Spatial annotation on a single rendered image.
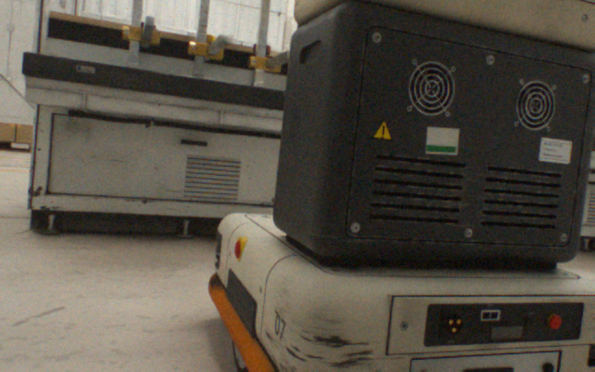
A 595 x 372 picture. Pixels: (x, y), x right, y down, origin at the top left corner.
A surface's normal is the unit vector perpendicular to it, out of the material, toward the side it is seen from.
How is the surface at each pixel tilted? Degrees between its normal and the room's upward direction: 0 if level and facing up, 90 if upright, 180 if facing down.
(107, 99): 90
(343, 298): 50
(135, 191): 90
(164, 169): 90
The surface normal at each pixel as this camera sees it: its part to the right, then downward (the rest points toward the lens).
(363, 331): 0.33, 0.08
